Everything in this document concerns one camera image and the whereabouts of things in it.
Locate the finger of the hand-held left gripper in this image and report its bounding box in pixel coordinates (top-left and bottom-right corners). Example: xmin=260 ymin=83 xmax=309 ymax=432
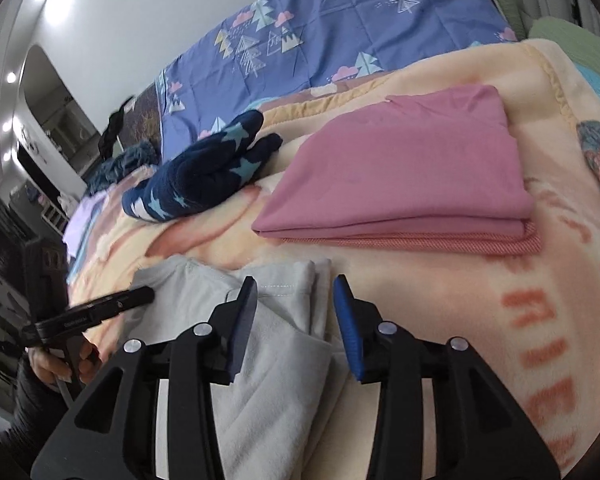
xmin=111 ymin=285 xmax=156 ymax=314

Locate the blue tree print duvet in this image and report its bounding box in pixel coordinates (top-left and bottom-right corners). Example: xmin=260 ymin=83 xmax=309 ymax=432
xmin=154 ymin=0 xmax=521 ymax=153

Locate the dark furniture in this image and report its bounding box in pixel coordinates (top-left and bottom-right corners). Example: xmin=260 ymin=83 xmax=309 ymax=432
xmin=0 ymin=192 xmax=31 ymax=311

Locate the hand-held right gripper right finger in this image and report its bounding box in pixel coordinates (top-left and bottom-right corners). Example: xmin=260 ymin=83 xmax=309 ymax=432
xmin=332 ymin=275 xmax=561 ymax=480

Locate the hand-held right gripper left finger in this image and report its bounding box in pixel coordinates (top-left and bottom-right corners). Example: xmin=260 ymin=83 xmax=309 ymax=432
xmin=30 ymin=276 xmax=259 ymax=480

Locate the grey garment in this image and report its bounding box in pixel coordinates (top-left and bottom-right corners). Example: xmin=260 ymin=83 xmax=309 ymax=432
xmin=125 ymin=255 xmax=351 ymax=480

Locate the navy star fleece garment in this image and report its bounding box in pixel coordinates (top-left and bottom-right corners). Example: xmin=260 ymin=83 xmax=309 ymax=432
xmin=121 ymin=109 xmax=284 ymax=223

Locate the lavender cloth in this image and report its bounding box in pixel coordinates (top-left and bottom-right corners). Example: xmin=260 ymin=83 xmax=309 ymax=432
xmin=62 ymin=195 xmax=106 ymax=256

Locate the black cloth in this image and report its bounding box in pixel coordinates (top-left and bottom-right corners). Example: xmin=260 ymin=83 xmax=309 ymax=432
xmin=99 ymin=95 xmax=136 ymax=158

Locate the green cushion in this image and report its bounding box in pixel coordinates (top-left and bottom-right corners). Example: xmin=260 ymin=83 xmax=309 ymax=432
xmin=527 ymin=16 xmax=600 ymax=68

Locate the person's left forearm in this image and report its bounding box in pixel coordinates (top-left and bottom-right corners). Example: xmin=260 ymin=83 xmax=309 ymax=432
xmin=7 ymin=372 xmax=78 ymax=446

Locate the dark patterned pillow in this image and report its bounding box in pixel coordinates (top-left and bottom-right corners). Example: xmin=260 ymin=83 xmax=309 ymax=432
xmin=120 ymin=82 xmax=163 ymax=153

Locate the person's left hand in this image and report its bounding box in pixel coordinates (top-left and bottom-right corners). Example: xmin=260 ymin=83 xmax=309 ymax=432
xmin=29 ymin=341 xmax=102 ymax=387

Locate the teal fuzzy blanket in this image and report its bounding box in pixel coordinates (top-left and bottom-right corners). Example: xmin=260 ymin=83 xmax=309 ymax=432
xmin=85 ymin=140 xmax=161 ymax=196

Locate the pink garment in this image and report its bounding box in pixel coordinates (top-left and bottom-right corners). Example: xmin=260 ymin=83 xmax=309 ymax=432
xmin=251 ymin=84 xmax=535 ymax=241

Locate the peach printed blanket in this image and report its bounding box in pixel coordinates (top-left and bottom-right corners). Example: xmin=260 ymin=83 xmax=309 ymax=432
xmin=65 ymin=37 xmax=600 ymax=480

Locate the salmon striped garment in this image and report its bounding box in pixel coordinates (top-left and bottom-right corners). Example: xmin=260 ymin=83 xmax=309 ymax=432
xmin=280 ymin=220 xmax=542 ymax=256

